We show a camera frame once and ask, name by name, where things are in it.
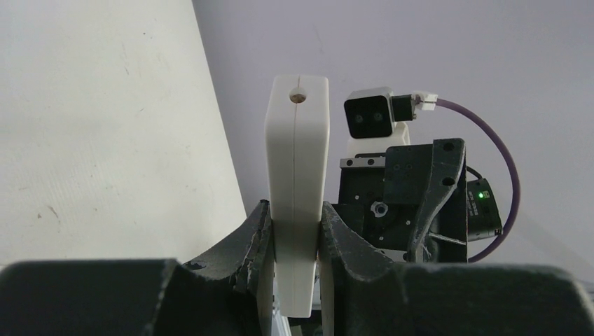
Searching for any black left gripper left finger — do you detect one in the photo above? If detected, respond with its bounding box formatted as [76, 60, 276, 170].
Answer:
[1, 200, 273, 335]

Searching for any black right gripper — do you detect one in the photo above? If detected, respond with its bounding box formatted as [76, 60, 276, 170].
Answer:
[334, 138, 468, 263]

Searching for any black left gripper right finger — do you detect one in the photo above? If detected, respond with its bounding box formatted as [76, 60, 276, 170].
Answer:
[319, 203, 593, 335]

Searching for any white remote control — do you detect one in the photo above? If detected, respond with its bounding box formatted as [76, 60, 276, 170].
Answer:
[265, 75, 330, 318]

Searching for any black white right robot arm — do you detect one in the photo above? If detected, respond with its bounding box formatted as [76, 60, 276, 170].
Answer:
[334, 138, 503, 263]

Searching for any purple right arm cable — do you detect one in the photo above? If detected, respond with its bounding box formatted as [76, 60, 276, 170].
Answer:
[435, 98, 521, 264]

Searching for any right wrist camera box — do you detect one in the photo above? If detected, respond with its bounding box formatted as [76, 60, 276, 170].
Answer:
[343, 87, 438, 157]

